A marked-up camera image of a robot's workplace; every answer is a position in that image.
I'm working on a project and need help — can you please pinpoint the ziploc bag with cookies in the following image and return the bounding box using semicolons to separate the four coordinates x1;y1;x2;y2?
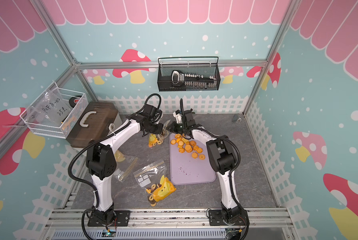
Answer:
149;120;170;148
113;150;139;182
134;161;177;207

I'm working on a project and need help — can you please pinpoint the white wire wall basket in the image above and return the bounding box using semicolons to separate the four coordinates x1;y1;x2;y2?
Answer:
20;82;88;139

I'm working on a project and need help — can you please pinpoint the black mesh wall basket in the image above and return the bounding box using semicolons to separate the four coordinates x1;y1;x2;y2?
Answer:
157;56;221;92

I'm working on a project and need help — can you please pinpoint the aluminium front rail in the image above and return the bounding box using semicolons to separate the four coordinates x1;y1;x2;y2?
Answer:
42;207;297;240

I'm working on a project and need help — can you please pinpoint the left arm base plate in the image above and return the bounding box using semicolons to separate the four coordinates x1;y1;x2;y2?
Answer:
87;209;131;227

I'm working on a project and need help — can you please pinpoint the rectangular yellow biscuit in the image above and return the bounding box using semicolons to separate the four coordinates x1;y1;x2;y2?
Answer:
181;138;190;144

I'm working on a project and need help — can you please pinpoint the small clear object in corner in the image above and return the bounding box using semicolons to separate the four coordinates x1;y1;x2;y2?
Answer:
232;115;242;123

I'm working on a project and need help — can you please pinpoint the socket wrench set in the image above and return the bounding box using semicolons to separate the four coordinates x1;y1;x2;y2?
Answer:
171;71;218;89

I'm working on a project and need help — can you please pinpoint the brown lidded storage box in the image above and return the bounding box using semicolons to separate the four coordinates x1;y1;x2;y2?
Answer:
66;102;123;149

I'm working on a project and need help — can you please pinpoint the clear labelled plastic bag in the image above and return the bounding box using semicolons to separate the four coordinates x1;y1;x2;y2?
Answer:
35;88;71;128

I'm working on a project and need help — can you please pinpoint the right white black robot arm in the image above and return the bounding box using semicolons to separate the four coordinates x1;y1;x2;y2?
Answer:
168;99;250;228

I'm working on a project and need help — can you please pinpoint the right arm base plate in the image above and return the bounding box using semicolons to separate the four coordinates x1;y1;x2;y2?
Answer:
206;209;248;227

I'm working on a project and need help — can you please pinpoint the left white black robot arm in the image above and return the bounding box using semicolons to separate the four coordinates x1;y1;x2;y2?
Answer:
67;94;164;227

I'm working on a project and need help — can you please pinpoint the black tape roll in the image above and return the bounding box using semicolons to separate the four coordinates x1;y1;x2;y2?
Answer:
68;95;82;108

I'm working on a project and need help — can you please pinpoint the lilac plastic tray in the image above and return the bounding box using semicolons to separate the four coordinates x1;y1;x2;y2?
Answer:
170;134;216;185

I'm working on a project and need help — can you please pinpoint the large round plain cookie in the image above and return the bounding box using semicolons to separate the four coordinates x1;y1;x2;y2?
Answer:
185;145;193;153

